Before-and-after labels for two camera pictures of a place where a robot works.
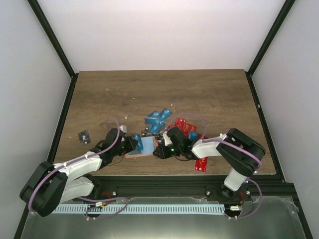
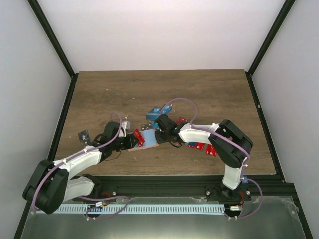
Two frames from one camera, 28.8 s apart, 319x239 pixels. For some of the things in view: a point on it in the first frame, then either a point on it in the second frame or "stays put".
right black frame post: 267,43 stays put
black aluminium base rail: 260,186 stays put
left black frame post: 55,44 stays put
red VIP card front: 201,164 to 138,137
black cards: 146,133 to 146,126
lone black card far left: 84,137 stays put
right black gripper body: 167,154 to 164,139
